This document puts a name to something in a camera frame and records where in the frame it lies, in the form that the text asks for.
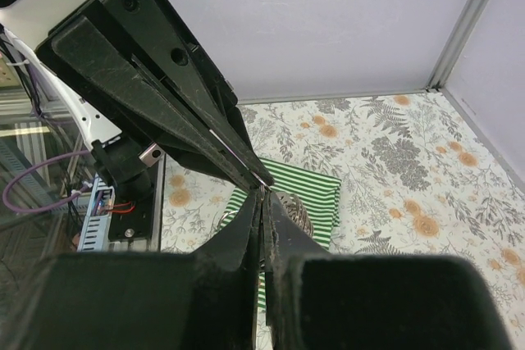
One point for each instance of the green striped cloth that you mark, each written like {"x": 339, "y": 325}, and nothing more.
{"x": 312, "y": 200}

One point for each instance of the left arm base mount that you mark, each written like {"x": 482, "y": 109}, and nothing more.
{"x": 138, "y": 223}

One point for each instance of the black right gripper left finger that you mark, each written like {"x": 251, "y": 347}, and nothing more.
{"x": 205, "y": 299}

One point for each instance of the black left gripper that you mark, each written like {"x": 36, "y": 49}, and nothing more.
{"x": 137, "y": 63}

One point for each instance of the metal keyring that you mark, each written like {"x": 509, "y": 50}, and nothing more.
{"x": 236, "y": 202}

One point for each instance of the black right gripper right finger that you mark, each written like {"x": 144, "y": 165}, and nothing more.
{"x": 319, "y": 300}

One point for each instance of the red keyring fob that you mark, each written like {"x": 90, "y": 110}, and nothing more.
{"x": 296, "y": 211}

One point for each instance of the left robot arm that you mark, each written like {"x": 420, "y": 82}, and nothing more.
{"x": 95, "y": 127}

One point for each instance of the slotted cable duct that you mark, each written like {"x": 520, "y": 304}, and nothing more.
{"x": 97, "y": 219}

